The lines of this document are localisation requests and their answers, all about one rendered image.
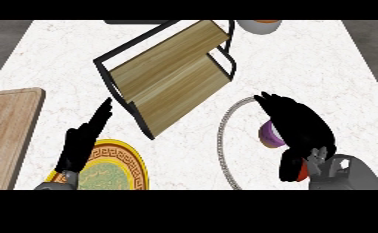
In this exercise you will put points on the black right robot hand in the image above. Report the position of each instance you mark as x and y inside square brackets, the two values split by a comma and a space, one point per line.
[299, 133]

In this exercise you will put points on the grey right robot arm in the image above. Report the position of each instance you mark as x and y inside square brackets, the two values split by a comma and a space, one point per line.
[341, 173]

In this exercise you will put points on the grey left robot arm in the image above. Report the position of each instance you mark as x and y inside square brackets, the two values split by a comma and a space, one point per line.
[57, 182]

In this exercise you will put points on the yellow patterned plate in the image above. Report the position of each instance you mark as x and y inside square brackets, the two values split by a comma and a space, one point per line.
[115, 170]

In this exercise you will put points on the wooden tiered shelf black frame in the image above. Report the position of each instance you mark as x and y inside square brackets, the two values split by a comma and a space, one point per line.
[169, 77]

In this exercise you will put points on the wooden cutting board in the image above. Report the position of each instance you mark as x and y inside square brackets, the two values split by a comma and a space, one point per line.
[14, 133]

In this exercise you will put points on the grey bowl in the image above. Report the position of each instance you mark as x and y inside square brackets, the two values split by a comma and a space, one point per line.
[258, 26]

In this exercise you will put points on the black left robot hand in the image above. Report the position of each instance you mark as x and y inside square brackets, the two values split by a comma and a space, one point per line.
[81, 143]

